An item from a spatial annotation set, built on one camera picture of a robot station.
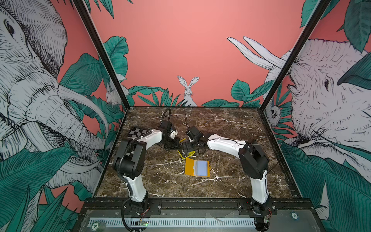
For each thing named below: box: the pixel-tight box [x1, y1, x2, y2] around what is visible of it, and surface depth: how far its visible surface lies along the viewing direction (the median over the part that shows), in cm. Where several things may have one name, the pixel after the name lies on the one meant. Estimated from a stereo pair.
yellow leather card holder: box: [184, 157, 210, 178], surface depth 89 cm
